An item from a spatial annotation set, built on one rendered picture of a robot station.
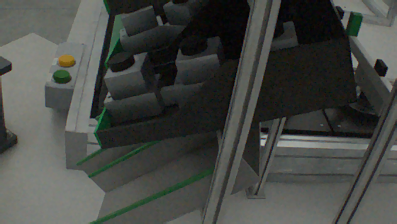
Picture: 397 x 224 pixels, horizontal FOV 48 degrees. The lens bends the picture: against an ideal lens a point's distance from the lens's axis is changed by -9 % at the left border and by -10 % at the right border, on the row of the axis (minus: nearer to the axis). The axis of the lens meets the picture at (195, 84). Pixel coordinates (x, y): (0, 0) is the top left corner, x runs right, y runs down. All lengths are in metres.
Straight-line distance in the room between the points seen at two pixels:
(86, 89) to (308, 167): 0.50
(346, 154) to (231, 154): 0.59
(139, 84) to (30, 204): 0.46
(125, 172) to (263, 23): 0.39
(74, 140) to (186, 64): 0.47
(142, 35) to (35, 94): 0.58
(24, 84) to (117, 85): 0.73
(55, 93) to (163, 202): 0.55
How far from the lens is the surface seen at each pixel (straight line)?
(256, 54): 0.42
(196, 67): 0.51
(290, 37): 0.50
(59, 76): 1.07
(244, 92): 0.43
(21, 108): 1.17
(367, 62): 0.57
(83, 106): 1.00
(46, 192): 0.95
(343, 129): 1.08
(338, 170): 1.07
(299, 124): 1.04
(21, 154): 1.04
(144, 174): 0.72
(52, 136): 1.08
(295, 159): 1.01
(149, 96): 0.54
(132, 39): 0.68
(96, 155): 0.75
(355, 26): 0.62
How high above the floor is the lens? 1.54
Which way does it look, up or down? 32 degrees down
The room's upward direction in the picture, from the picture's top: 10 degrees clockwise
